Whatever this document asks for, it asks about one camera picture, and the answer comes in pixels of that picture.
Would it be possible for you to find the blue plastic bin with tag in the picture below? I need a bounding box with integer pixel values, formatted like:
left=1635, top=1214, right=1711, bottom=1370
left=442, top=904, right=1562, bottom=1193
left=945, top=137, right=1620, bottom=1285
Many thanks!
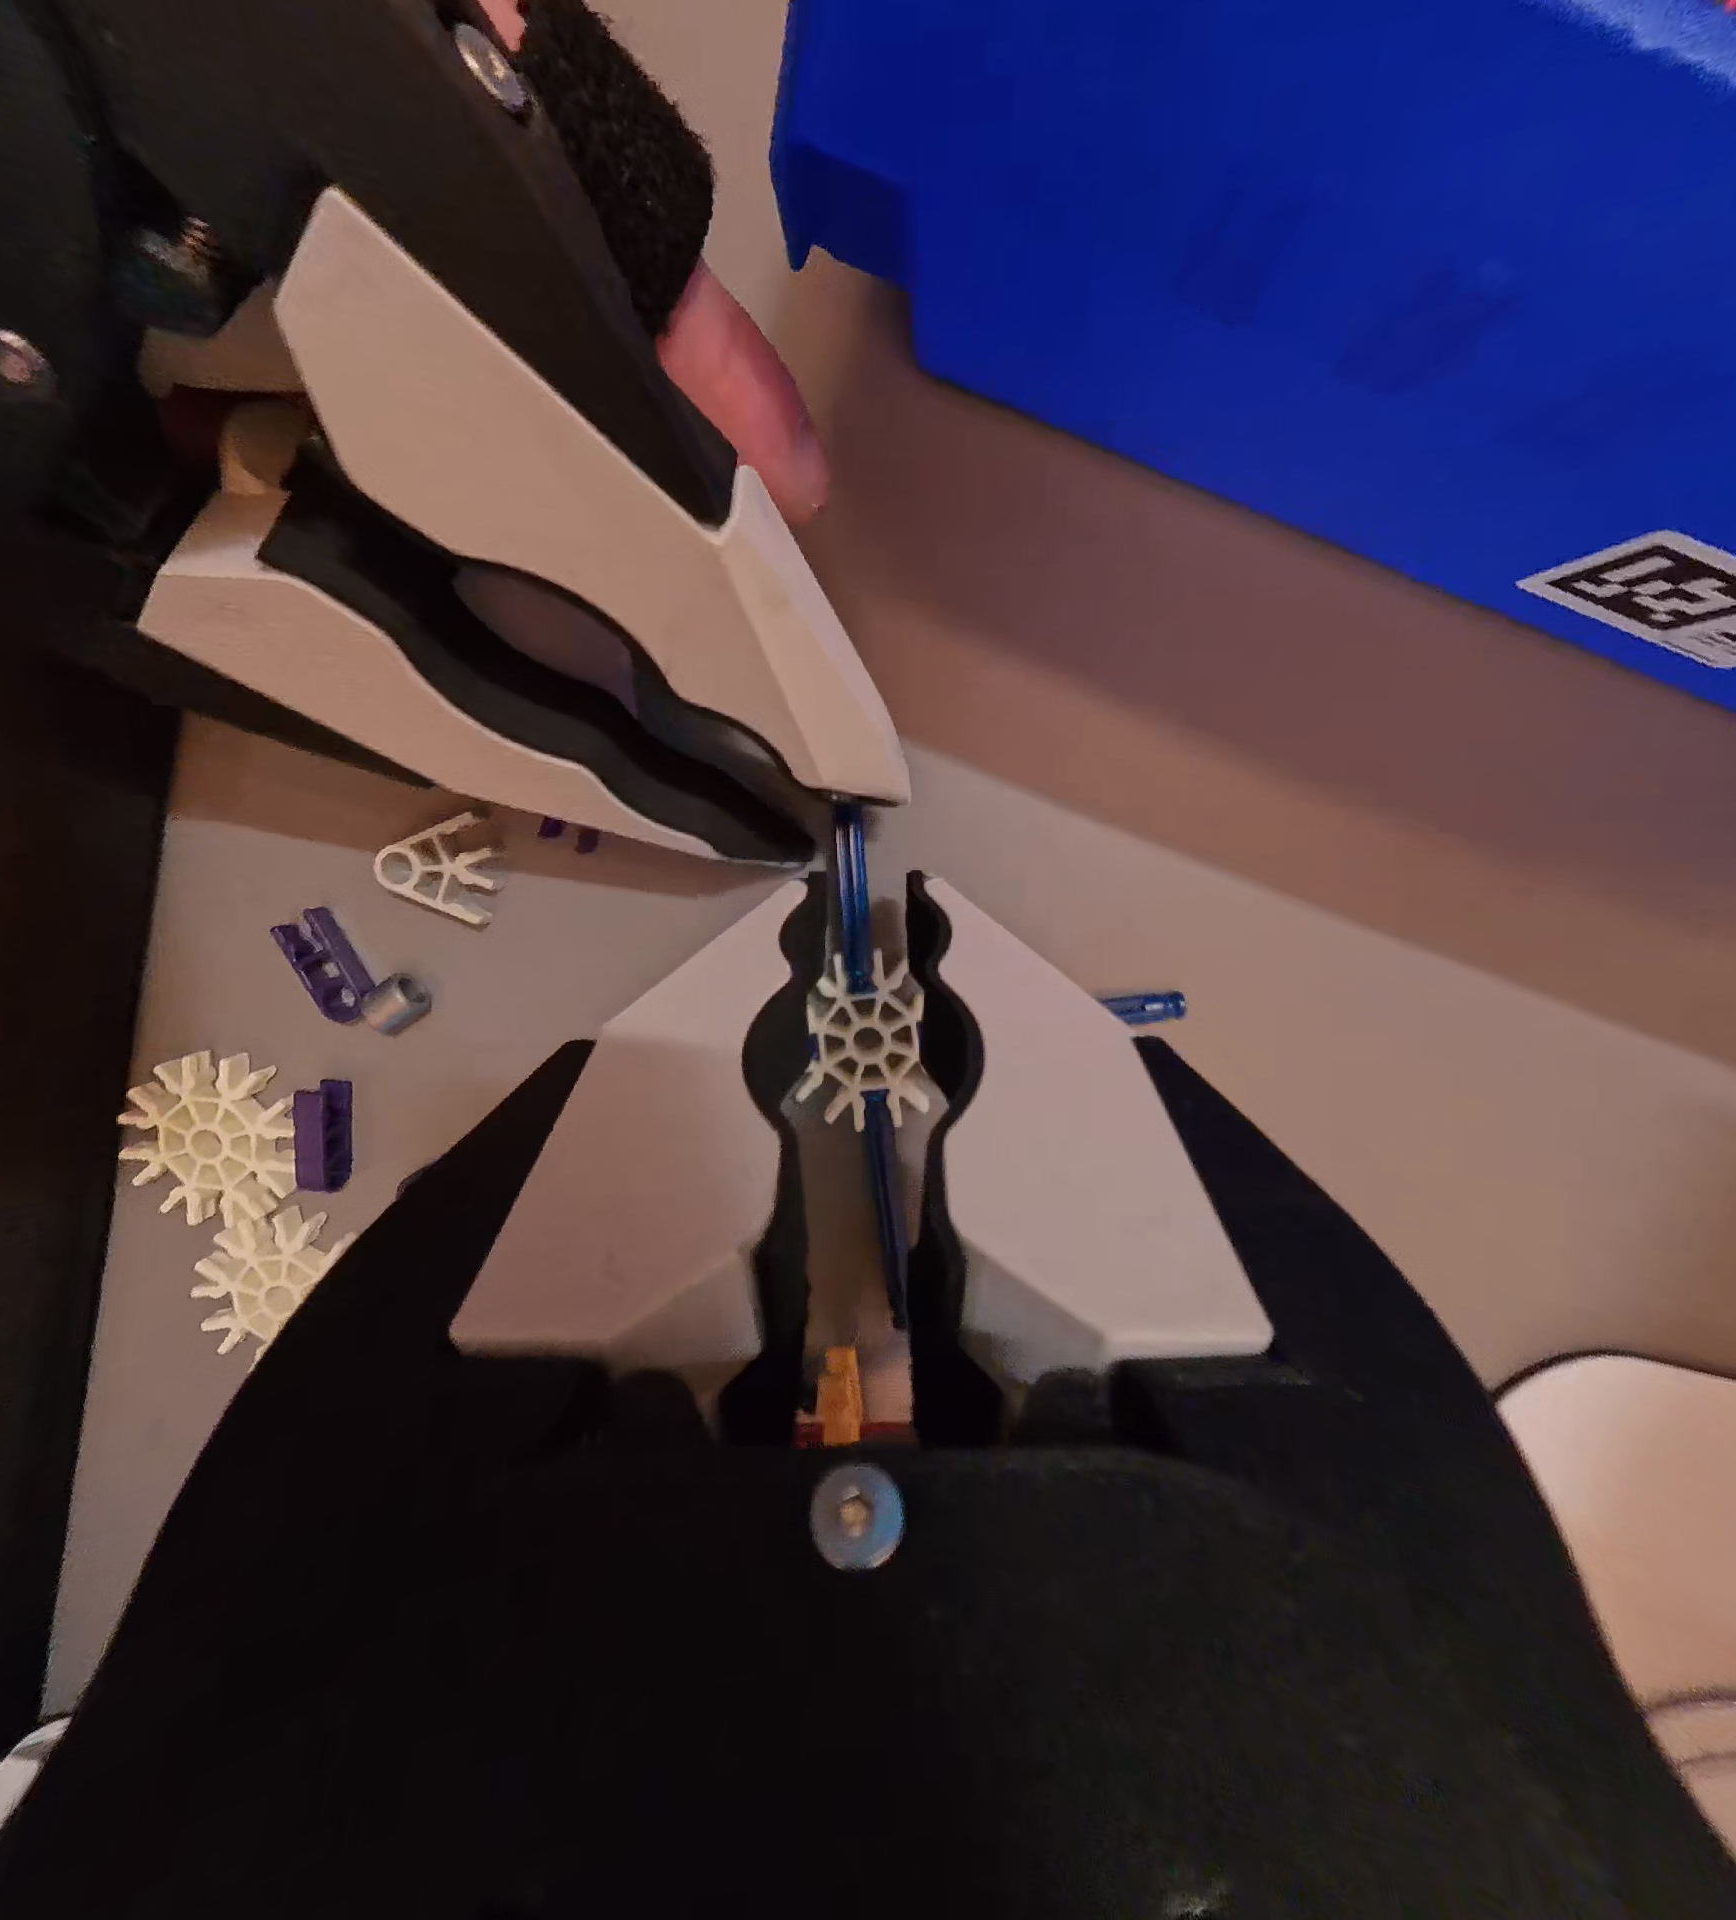
left=769, top=0, right=1736, bottom=751

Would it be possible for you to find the small white snowflake connector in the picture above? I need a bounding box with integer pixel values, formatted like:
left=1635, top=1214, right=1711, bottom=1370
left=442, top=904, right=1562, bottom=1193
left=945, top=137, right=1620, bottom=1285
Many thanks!
left=792, top=952, right=934, bottom=1134

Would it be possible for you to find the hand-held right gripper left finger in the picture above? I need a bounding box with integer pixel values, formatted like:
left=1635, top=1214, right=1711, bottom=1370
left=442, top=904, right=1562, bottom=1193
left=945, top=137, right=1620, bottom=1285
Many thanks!
left=447, top=872, right=832, bottom=1427

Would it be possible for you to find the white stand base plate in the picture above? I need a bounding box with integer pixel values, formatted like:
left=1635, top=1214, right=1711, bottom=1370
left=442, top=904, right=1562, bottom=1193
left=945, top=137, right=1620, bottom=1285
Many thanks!
left=1493, top=1353, right=1736, bottom=1920

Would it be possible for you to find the colourful toy car frame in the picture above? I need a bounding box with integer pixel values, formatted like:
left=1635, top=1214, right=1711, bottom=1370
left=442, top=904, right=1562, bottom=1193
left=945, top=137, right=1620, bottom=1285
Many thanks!
left=792, top=1341, right=917, bottom=1450

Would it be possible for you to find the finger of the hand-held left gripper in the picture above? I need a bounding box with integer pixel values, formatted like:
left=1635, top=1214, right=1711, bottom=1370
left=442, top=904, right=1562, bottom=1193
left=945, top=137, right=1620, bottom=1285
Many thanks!
left=135, top=395, right=827, bottom=868
left=272, top=186, right=912, bottom=804

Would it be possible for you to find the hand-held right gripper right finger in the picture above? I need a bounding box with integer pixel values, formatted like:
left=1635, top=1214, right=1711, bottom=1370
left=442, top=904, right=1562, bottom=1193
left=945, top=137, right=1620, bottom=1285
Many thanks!
left=901, top=872, right=1277, bottom=1420

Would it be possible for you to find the large white snowflake connector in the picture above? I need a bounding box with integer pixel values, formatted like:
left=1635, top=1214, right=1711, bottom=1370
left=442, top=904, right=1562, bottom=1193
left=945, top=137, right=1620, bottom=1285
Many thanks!
left=114, top=1050, right=297, bottom=1227
left=190, top=1203, right=358, bottom=1361

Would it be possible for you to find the white fan connector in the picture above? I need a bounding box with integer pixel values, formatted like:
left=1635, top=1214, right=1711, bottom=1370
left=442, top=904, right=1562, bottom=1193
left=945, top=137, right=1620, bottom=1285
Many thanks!
left=372, top=809, right=506, bottom=927

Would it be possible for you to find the person's left hand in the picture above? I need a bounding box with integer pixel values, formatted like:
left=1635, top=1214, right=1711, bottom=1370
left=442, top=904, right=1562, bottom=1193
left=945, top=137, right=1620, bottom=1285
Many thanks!
left=653, top=262, right=835, bottom=523

